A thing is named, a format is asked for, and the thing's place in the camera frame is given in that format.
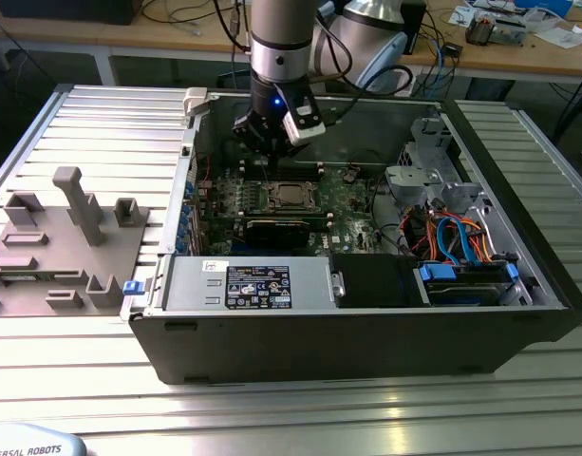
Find silver CPU plate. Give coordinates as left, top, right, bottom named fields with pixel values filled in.
left=276, top=184, right=307, bottom=204

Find metal socket cover frame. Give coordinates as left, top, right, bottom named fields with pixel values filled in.
left=267, top=181, right=319, bottom=212

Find black RAM slot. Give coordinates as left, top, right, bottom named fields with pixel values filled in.
left=240, top=162, right=326, bottom=173
left=240, top=171, right=326, bottom=184

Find CPU socket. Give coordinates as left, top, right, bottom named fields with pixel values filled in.
left=265, top=180, right=321, bottom=214

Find black drive bay cover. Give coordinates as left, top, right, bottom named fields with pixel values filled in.
left=330, top=254, right=420, bottom=310

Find pale grey case latch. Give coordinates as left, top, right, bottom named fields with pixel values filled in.
left=183, top=87, right=210, bottom=118

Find black graphics card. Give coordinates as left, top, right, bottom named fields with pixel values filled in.
left=202, top=211, right=332, bottom=249

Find green motherboard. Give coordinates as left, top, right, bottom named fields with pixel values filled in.
left=197, top=163, right=401, bottom=257

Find wooden desk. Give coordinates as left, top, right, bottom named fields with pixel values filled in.
left=0, top=0, right=582, bottom=82

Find silver metal disk bay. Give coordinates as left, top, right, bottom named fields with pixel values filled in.
left=384, top=164, right=446, bottom=208

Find silver power supply with label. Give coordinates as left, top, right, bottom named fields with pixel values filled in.
left=164, top=256, right=337, bottom=314

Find black upright box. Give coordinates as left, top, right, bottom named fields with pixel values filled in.
left=404, top=0, right=427, bottom=56

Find black open PC case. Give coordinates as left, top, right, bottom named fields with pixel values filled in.
left=121, top=85, right=582, bottom=387

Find hard disk in blue carrier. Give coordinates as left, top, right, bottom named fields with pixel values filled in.
left=412, top=259, right=520, bottom=308

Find copper coil cooler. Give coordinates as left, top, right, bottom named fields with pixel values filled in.
left=464, top=13, right=497, bottom=48

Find grey parts rack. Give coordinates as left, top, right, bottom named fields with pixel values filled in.
left=0, top=165, right=152, bottom=317

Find grey device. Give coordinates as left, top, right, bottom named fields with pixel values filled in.
left=493, top=17, right=528, bottom=48

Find blue box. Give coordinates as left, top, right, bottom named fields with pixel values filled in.
left=514, top=0, right=575, bottom=16

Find white papers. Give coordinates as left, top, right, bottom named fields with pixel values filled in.
left=532, top=23, right=582, bottom=48

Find pale blue teach pendant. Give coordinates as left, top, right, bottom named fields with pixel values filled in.
left=0, top=422, right=88, bottom=456

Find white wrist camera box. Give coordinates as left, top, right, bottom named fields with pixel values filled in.
left=281, top=97, right=328, bottom=147

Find red wire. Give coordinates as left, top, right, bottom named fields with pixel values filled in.
left=197, top=150, right=214, bottom=185

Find black camera cable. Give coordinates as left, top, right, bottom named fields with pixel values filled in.
left=313, top=64, right=415, bottom=129

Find black wire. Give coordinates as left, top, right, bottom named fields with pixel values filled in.
left=368, top=171, right=410, bottom=256

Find orange wire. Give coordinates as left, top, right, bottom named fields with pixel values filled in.
left=460, top=218, right=496, bottom=262
left=411, top=220, right=440, bottom=258

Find blue wire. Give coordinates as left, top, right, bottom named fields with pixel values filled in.
left=435, top=216, right=462, bottom=266
left=451, top=217, right=479, bottom=267

